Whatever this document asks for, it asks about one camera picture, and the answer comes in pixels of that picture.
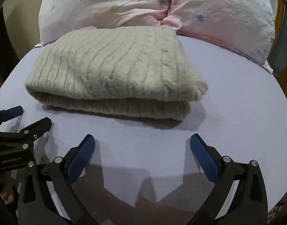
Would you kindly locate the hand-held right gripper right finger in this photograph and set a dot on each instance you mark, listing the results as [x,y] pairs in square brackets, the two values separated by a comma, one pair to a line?
[204,159]

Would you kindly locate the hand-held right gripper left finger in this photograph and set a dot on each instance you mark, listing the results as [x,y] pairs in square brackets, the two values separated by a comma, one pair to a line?
[80,157]

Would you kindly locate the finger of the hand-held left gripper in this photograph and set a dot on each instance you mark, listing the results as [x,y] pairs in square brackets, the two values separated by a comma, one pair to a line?
[13,111]
[39,124]

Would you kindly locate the person's left hand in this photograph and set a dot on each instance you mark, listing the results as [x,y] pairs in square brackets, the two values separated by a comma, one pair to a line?
[7,188]

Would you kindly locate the lavender bed sheet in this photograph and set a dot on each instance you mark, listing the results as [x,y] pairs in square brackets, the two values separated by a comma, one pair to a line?
[227,112]

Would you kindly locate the dark wooden furniture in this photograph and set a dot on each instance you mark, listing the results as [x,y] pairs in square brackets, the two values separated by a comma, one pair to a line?
[5,51]

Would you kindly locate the pink pillow with tree print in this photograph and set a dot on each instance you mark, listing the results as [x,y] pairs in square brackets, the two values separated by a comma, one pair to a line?
[98,7]

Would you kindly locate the pink floral pillow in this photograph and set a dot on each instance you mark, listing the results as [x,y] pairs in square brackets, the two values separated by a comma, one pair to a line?
[225,21]

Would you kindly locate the wooden bed frame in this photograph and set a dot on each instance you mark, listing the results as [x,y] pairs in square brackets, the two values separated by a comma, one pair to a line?
[283,39]

